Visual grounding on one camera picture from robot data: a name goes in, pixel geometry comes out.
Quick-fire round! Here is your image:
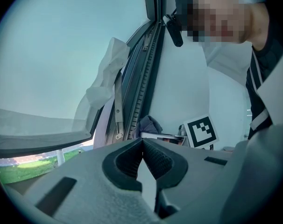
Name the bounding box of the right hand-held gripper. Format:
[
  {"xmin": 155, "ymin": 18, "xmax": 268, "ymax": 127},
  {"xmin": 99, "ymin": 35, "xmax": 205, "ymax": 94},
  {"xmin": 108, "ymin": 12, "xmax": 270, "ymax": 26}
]
[{"xmin": 141, "ymin": 114, "xmax": 219, "ymax": 148}]

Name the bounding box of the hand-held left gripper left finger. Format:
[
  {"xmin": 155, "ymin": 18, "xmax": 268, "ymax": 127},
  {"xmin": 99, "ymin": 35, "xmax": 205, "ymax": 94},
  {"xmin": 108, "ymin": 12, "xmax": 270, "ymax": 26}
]
[{"xmin": 23, "ymin": 138, "xmax": 162, "ymax": 224}]

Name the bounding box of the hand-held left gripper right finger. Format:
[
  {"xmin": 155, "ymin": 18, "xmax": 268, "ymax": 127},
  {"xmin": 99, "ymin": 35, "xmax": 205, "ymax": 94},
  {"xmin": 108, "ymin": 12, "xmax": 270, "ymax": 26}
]
[{"xmin": 142, "ymin": 138, "xmax": 234, "ymax": 220}]

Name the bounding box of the dark blue cleaning cloth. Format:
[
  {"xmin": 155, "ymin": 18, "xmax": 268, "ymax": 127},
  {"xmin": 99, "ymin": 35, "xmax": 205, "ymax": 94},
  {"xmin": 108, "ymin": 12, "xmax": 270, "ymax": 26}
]
[{"xmin": 138, "ymin": 115, "xmax": 163, "ymax": 137}]

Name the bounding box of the dark window frame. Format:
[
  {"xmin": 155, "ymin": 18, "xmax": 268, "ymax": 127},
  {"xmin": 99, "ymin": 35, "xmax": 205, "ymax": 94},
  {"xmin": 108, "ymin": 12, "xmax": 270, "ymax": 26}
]
[{"xmin": 93, "ymin": 0, "xmax": 168, "ymax": 149}]

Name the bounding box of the glass window sash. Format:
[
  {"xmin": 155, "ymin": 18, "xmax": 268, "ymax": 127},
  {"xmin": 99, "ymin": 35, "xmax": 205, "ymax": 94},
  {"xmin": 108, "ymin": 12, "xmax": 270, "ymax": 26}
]
[{"xmin": 0, "ymin": 0, "xmax": 161, "ymax": 160}]

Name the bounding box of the white crumpled sheet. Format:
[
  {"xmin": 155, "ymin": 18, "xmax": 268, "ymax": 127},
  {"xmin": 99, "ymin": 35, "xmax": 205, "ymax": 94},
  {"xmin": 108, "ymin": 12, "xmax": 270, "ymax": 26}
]
[{"xmin": 72, "ymin": 37, "xmax": 130, "ymax": 135}]

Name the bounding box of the person's black t-shirt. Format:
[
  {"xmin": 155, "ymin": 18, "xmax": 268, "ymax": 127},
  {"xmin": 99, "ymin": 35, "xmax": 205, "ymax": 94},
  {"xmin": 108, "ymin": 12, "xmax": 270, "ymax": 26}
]
[{"xmin": 245, "ymin": 20, "xmax": 283, "ymax": 140}]

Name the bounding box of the person's head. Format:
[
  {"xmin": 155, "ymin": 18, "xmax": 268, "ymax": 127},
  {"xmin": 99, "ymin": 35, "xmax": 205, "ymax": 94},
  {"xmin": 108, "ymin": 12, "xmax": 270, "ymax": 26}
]
[{"xmin": 175, "ymin": 0, "xmax": 270, "ymax": 51}]

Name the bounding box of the metal hinge bracket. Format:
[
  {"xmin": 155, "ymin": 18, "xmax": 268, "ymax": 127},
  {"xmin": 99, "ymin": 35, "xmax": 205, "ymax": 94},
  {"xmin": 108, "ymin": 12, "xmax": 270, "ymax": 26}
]
[{"xmin": 142, "ymin": 34, "xmax": 152, "ymax": 52}]

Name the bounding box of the black head-mounted camera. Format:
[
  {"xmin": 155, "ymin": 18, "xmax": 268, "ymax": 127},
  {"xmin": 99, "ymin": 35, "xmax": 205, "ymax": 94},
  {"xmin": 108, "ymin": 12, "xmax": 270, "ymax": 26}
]
[{"xmin": 163, "ymin": 8, "xmax": 184, "ymax": 48}]

